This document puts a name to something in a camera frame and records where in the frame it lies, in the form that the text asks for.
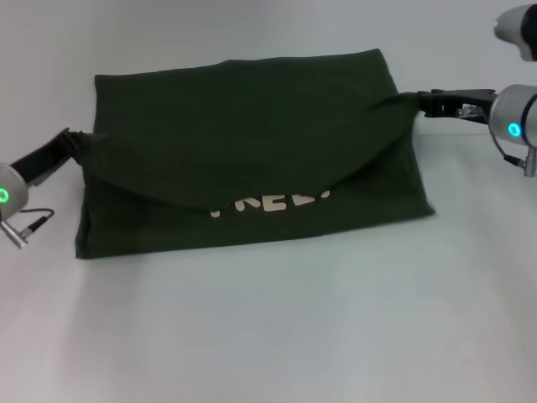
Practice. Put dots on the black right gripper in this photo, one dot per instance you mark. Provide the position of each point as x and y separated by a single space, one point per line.
470 103

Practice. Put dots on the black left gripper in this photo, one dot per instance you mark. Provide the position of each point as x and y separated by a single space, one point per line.
40 157

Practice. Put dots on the dark green shirt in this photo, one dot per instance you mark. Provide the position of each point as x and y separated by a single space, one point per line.
251 168

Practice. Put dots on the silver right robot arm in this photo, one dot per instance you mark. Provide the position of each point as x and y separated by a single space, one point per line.
516 117

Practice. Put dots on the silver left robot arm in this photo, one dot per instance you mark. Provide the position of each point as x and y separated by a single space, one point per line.
10 189

